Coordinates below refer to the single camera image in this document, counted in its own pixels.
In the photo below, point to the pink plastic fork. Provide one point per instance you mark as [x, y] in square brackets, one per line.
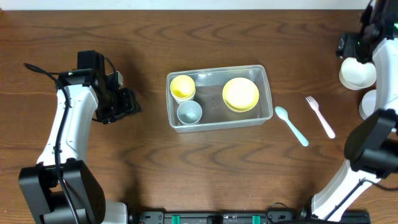
[314, 105]

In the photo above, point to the white plastic bowl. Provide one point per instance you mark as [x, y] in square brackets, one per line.
[355, 75]

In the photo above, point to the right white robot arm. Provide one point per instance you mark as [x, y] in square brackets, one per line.
[370, 155]

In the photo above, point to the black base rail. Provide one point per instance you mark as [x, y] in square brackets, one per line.
[271, 215]

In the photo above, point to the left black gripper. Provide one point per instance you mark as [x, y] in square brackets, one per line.
[123, 104]

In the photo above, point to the yellow plastic cup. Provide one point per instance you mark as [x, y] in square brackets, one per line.
[182, 88]

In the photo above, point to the clear plastic storage box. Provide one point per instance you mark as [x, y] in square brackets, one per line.
[209, 84]

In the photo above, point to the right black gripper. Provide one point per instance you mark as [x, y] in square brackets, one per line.
[343, 45]

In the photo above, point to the grey plastic bowl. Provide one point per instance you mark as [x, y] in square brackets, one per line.
[367, 104]

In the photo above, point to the mint green plastic spoon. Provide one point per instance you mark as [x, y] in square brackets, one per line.
[283, 114]

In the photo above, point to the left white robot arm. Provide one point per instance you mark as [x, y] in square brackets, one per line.
[60, 188]

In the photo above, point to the grey plastic cup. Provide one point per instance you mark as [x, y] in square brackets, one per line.
[189, 112]

